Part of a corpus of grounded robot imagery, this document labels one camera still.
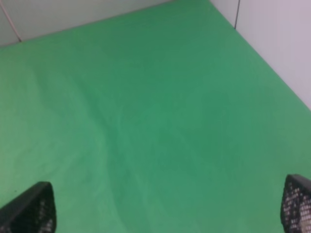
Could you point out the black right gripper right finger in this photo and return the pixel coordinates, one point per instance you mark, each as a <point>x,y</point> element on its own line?
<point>295,212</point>

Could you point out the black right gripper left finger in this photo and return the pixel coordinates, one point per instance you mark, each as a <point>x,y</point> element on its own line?
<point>33,211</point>

